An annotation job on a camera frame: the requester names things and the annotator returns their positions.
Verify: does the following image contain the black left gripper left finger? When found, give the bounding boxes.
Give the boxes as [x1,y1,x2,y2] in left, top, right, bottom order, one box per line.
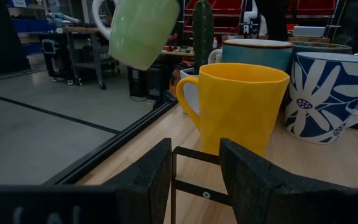
[104,138,173,224]

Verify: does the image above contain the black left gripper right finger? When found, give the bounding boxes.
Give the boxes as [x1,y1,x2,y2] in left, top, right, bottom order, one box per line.
[219,138,339,224]

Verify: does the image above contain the yellow faceted mug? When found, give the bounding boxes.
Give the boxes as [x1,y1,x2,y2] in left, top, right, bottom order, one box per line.
[175,62,291,157]

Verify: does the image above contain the white mug blue floral print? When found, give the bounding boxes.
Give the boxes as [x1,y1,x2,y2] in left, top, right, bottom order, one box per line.
[284,52,358,145]

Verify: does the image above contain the teal mug with white handle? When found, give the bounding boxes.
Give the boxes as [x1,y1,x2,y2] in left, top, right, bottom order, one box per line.
[208,38,295,73]

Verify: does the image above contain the black mug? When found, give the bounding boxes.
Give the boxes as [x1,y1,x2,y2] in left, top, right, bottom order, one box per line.
[292,42,353,65]

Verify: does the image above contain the light green mug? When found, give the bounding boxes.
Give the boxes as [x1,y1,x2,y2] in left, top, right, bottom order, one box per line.
[91,0,180,71]

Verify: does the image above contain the wooden shelf with black legs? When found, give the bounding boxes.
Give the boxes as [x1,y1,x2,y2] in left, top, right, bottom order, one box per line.
[170,105,358,224]

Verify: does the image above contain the white hexagonal plant pot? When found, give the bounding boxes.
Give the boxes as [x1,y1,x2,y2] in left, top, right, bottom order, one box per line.
[179,67,202,115]

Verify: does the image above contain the grey workshop table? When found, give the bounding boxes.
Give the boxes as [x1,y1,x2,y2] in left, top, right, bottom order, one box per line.
[62,26,121,91]

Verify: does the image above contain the green cactus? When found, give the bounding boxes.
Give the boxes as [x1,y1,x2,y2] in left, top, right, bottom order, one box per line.
[192,0,215,76]

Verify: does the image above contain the black wheeled cart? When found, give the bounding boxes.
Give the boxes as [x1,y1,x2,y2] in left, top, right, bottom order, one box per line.
[39,32,78,86]

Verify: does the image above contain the person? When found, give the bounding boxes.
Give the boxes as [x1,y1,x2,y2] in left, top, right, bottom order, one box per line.
[253,0,291,43]

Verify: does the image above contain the red storage bins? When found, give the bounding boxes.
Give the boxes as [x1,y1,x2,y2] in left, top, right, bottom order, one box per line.
[183,0,337,34]

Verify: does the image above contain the blue storage bins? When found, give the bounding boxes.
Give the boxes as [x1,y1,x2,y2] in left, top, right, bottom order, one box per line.
[6,0,63,57]

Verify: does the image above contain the black aluminium frame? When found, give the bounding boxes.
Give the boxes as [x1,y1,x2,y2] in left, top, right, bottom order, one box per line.
[44,98,179,187]

